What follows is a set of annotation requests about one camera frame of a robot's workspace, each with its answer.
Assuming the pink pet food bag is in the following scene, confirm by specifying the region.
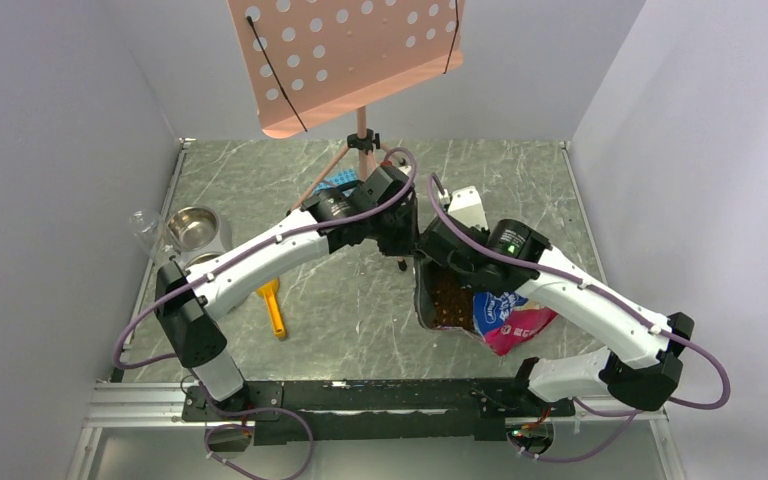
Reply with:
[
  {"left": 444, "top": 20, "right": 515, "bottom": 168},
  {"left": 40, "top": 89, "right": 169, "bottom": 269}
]
[{"left": 413, "top": 259, "right": 557, "bottom": 356}]

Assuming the yellow plastic scoop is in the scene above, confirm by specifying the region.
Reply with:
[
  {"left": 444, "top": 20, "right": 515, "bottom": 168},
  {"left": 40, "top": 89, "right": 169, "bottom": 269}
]
[{"left": 256, "top": 278, "right": 287, "bottom": 340}]

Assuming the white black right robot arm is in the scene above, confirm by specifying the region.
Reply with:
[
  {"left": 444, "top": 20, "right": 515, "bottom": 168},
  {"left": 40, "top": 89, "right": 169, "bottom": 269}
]
[{"left": 417, "top": 218, "right": 694, "bottom": 416}]

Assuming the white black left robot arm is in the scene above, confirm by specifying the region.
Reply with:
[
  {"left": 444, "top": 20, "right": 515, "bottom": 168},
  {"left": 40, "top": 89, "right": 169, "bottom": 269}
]
[{"left": 154, "top": 163, "right": 417, "bottom": 420}]

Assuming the pink music stand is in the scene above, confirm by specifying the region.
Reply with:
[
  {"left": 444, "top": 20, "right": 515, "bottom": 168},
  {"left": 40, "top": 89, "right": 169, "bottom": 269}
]
[{"left": 229, "top": 1, "right": 463, "bottom": 207}]

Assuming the grey double bowl feeder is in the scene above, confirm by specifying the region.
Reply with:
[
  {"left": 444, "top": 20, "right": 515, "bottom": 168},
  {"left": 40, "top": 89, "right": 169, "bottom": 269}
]
[{"left": 154, "top": 206, "right": 233, "bottom": 269}]

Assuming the clear water bottle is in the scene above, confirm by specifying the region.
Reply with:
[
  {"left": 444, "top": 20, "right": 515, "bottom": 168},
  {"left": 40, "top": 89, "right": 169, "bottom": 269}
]
[{"left": 128, "top": 210, "right": 181, "bottom": 265}]

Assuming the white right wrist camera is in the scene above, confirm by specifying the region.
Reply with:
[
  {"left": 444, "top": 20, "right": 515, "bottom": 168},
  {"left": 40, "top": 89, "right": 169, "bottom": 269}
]
[{"left": 438, "top": 185, "right": 488, "bottom": 230}]

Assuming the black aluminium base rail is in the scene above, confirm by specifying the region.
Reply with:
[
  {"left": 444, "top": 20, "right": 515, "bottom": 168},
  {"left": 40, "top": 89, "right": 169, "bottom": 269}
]
[{"left": 85, "top": 377, "right": 664, "bottom": 446}]

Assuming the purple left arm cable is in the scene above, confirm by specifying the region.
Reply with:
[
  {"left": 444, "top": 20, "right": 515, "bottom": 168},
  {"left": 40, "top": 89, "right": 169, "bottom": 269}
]
[{"left": 110, "top": 146, "right": 420, "bottom": 480}]

